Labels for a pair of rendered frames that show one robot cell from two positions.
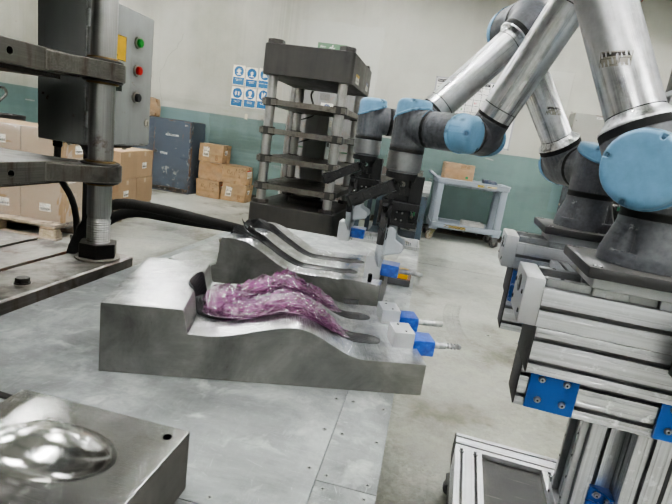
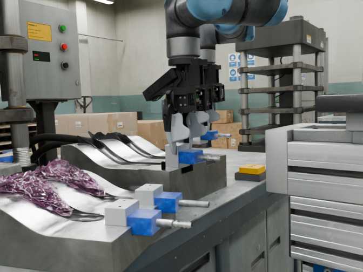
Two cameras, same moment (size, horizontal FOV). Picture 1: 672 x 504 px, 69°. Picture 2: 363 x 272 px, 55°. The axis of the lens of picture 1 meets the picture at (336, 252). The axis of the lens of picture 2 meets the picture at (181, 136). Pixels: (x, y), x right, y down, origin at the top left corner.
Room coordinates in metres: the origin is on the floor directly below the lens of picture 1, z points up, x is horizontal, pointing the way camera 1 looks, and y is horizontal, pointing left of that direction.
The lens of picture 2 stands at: (0.36, -0.46, 1.04)
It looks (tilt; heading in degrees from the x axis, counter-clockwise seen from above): 5 degrees down; 26
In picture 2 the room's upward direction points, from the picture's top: 2 degrees counter-clockwise
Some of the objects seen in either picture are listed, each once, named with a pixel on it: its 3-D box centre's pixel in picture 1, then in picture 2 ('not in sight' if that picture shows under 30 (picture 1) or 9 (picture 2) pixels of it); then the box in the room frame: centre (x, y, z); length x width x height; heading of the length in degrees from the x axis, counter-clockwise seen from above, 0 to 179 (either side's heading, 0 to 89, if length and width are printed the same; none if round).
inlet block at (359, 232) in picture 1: (361, 232); (212, 135); (1.39, -0.07, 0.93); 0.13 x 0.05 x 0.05; 81
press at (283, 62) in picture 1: (315, 148); (286, 99); (5.86, 0.41, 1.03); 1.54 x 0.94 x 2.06; 170
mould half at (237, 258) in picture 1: (286, 261); (127, 163); (1.19, 0.12, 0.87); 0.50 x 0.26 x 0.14; 80
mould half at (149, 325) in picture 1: (272, 319); (28, 204); (0.82, 0.10, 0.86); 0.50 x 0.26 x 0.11; 98
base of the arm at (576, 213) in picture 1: (586, 210); not in sight; (1.36, -0.67, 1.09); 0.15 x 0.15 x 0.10
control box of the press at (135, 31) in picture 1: (94, 247); (48, 174); (1.51, 0.77, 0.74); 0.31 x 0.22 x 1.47; 170
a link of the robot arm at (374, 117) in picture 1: (372, 119); (203, 32); (1.39, -0.05, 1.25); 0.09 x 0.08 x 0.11; 99
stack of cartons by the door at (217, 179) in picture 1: (225, 172); (230, 129); (7.76, 1.91, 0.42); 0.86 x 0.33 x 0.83; 80
